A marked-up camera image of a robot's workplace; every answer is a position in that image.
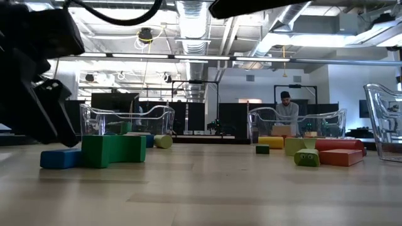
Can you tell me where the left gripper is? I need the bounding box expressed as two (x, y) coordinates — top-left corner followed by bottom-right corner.
(0, 4), (86, 149)

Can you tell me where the blue bar block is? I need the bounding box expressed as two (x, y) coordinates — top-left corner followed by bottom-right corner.
(40, 149), (83, 170)

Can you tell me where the green arch block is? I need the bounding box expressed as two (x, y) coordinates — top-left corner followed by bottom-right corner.
(80, 134), (148, 169)

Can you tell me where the yellow cylinder block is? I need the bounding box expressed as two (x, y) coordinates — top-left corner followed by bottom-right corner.
(258, 136), (285, 149)

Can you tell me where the light green bar block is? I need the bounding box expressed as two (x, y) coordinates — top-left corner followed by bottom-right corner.
(293, 148), (321, 168)

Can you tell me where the clear plastic bin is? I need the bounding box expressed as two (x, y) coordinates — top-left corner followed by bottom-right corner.
(79, 104), (176, 136)
(363, 83), (402, 163)
(247, 107), (347, 139)

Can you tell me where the light green cylinder block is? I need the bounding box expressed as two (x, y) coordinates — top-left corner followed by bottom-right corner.
(153, 134), (174, 149)

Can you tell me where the black ceiling dome fixture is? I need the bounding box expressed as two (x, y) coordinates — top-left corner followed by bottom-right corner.
(138, 27), (154, 44)

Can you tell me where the black partition screen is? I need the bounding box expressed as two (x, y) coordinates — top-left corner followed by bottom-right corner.
(64, 99), (340, 136)

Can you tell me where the long led light bar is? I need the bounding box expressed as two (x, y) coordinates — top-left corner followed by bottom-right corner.
(50, 50), (402, 67)

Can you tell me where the black robot device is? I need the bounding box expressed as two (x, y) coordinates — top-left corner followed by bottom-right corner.
(206, 118), (227, 135)

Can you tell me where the red cylinder block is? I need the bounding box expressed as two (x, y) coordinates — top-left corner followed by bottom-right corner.
(315, 139), (367, 157)

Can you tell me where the coral bar block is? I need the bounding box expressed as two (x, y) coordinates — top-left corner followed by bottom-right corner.
(318, 148), (364, 167)

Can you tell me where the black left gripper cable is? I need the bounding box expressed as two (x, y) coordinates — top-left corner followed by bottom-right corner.
(64, 0), (164, 27)

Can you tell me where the black gantry frame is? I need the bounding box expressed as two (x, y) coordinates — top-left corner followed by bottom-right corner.
(274, 83), (318, 110)
(171, 80), (220, 136)

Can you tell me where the silver round air duct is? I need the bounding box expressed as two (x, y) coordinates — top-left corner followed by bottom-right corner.
(175, 0), (210, 101)
(251, 0), (315, 57)

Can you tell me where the black aluminium table frame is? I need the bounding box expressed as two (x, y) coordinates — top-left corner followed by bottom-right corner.
(0, 133), (383, 151)

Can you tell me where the grey rectangular air duct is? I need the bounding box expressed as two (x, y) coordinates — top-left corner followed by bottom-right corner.
(291, 14), (359, 35)

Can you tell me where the dark wall screen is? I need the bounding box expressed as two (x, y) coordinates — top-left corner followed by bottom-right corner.
(359, 99), (370, 119)

